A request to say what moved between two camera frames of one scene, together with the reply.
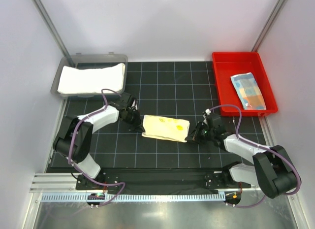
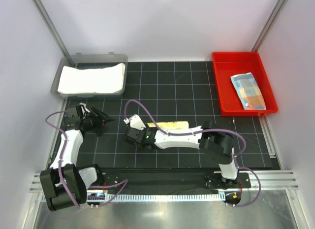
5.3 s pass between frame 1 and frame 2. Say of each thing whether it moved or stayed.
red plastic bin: stayed
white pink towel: stayed
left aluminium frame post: stayed
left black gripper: moved
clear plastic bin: stayed
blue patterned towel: stayed
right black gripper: moved
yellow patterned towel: moved
